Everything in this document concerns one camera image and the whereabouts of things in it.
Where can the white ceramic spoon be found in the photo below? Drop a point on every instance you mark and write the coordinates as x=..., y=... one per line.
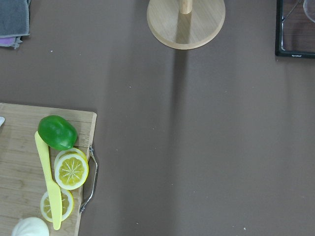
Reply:
x=2, y=119

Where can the wooden cup tree stand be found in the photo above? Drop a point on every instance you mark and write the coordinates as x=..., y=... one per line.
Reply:
x=185, y=24

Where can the upper lemon slice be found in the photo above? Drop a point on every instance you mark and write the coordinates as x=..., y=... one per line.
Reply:
x=71, y=168

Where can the lemon slice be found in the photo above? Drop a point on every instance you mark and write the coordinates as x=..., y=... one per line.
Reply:
x=71, y=168
x=67, y=204

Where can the green toy lime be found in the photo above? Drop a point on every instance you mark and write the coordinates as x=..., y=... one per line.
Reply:
x=57, y=132

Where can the lower lemon slice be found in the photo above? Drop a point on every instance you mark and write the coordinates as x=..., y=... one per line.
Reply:
x=67, y=204

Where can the yellow plastic knife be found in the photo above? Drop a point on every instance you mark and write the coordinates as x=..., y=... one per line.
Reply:
x=54, y=192

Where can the bamboo cutting board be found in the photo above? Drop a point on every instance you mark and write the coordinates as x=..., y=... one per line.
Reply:
x=22, y=182

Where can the folded grey cloth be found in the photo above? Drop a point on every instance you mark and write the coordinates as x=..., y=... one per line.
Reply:
x=14, y=22

